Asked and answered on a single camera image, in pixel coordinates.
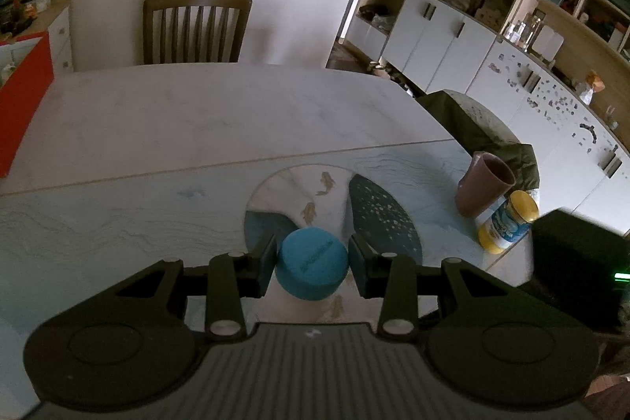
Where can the white and wood wall cabinet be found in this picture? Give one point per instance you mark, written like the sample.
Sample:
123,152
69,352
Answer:
492,6

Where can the patterned doormat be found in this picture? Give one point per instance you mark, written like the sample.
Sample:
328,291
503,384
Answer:
347,56

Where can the brown plastic cup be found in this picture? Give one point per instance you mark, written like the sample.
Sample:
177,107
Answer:
480,191

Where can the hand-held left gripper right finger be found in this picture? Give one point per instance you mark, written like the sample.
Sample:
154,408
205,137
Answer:
360,265

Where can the white drawer cabinet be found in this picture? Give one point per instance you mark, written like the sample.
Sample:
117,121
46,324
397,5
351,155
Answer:
61,36

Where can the glass jar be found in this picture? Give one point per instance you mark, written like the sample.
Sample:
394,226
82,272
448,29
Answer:
521,31

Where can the white canister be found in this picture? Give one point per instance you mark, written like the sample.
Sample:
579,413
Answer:
549,43

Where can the red cardboard box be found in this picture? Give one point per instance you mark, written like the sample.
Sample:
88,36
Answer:
22,105

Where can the fish print table mat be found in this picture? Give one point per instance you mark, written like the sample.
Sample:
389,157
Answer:
123,223

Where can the brown wooden chair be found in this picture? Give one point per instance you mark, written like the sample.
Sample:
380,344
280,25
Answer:
197,26

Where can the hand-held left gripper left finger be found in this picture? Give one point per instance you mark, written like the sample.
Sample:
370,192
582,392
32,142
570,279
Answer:
267,265

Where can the yellow lid blue bottle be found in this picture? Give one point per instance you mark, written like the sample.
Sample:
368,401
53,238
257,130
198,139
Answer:
507,223

